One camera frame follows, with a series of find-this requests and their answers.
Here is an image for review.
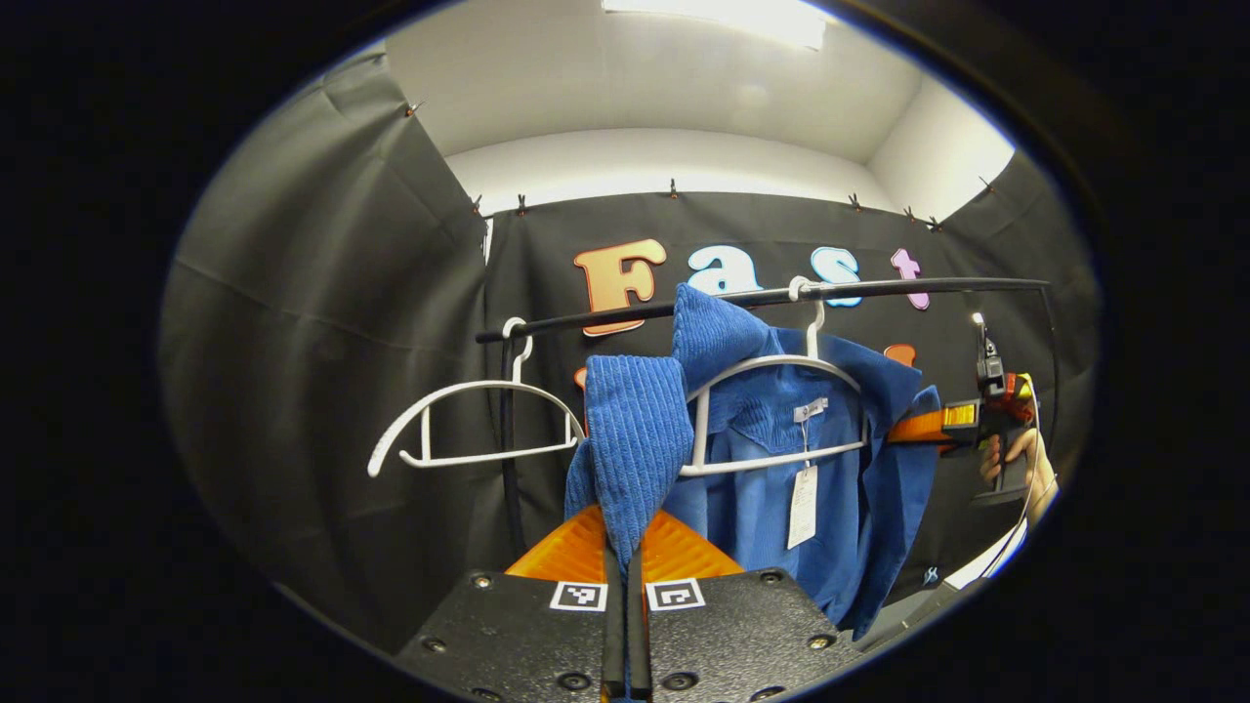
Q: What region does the black backdrop cloth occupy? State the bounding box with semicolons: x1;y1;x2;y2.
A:
161;49;1103;655

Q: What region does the white paper garment tag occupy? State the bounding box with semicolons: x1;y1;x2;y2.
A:
787;464;819;550

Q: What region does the blue corduroy jacket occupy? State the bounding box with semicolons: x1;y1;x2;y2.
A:
564;283;943;641

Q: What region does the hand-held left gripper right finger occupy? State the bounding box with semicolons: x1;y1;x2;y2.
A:
626;506;867;702

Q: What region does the white plastic hanger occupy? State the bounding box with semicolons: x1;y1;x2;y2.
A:
681;276;870;477
367;317;587;479

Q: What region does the black metal clothes rack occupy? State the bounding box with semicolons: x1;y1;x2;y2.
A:
476;277;1063;565

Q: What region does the white cable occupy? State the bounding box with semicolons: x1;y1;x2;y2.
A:
977;391;1061;582

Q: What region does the row of small black clips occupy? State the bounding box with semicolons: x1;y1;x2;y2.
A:
405;98;997;233

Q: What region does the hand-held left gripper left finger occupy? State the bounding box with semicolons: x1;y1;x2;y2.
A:
394;504;627;703

